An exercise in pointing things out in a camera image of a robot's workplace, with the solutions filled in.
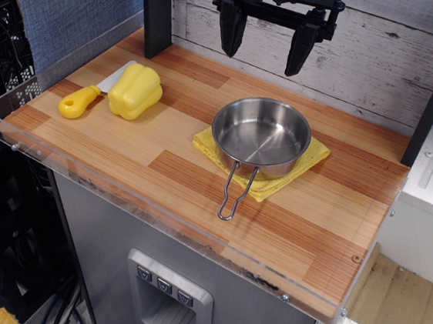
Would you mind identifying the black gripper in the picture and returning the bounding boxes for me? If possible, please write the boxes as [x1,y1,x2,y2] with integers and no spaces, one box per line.
[213,0,345,77]

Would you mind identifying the yellow handled toy knife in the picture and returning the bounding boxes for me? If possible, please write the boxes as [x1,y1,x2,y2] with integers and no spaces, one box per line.
[58,60,136,119]

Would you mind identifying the stainless steel sauce pan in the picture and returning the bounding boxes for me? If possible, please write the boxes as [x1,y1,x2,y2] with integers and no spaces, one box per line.
[211,97,312,221]

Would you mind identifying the clear acrylic table guard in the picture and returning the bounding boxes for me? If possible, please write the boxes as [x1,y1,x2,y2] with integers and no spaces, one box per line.
[0,30,408,324]

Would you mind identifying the grey toy fridge cabinet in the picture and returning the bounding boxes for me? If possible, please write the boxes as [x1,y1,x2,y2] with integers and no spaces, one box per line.
[55,175,314,324]

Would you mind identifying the yellow toy butter block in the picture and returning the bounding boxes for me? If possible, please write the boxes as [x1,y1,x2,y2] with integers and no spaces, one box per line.
[107,63,163,121]

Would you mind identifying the yellow folded cloth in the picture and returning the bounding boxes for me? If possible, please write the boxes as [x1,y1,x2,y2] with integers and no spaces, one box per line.
[191,127,330,202]

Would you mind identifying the black vertical post left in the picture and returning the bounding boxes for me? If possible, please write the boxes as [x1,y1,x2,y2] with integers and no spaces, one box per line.
[143,0,172,59]

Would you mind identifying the silver ice dispenser panel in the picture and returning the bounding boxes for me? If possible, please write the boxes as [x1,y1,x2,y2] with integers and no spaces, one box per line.
[127,249,214,324]

